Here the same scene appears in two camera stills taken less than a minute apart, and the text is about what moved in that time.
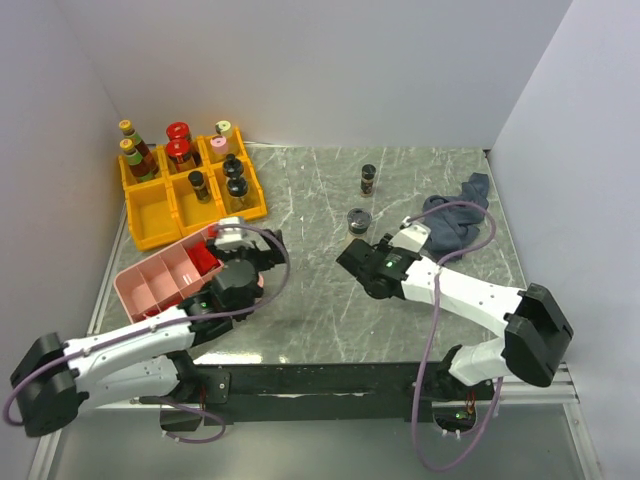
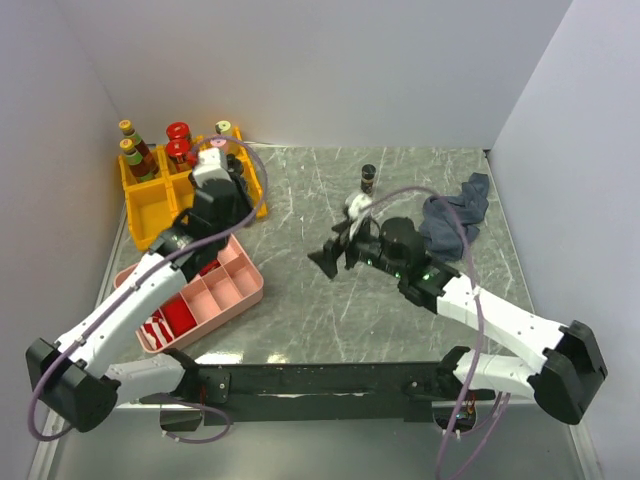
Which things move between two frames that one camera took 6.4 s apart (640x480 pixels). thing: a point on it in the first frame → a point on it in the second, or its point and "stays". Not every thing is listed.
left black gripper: x=268 y=257 → x=242 y=199
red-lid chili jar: x=179 y=150 → x=178 y=134
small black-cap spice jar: x=368 y=171 stays
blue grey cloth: x=454 y=226 stays
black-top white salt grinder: x=232 y=167 stays
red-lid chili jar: x=178 y=152 stays
